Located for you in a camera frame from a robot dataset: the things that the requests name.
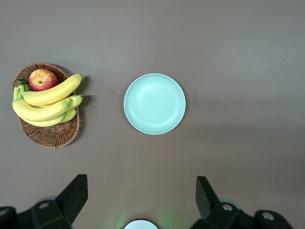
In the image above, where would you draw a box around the large table cover mat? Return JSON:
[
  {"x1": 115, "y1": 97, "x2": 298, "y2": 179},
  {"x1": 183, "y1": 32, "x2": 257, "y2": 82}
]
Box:
[{"x1": 0, "y1": 0, "x2": 305, "y2": 229}]

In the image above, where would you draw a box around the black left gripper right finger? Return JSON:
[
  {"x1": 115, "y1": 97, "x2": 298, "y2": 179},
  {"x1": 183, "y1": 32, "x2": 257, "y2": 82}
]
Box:
[{"x1": 190, "y1": 176, "x2": 293, "y2": 229}]

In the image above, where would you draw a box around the pale green round plate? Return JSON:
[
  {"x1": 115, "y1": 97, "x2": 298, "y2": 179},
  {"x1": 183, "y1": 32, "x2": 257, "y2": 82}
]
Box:
[{"x1": 123, "y1": 73, "x2": 187, "y2": 135}]

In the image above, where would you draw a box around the red yellow apple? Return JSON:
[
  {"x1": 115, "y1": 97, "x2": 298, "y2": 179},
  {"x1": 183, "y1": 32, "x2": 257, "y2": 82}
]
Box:
[{"x1": 28, "y1": 68, "x2": 59, "y2": 92}]

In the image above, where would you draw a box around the yellow banana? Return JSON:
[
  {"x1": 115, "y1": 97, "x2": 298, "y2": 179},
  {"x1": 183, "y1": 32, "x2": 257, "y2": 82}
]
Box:
[
  {"x1": 58, "y1": 107, "x2": 78, "y2": 124},
  {"x1": 68, "y1": 94, "x2": 84, "y2": 110},
  {"x1": 18, "y1": 111, "x2": 67, "y2": 127},
  {"x1": 20, "y1": 73, "x2": 83, "y2": 107},
  {"x1": 11, "y1": 86, "x2": 72, "y2": 122}
]

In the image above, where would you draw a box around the brown wicker basket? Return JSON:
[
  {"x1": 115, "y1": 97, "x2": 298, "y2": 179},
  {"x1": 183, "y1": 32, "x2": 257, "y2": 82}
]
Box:
[{"x1": 11, "y1": 62, "x2": 81, "y2": 149}]

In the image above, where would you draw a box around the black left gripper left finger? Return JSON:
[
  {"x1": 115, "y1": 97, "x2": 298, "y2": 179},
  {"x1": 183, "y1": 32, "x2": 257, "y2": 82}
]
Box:
[{"x1": 0, "y1": 174, "x2": 88, "y2": 229}]

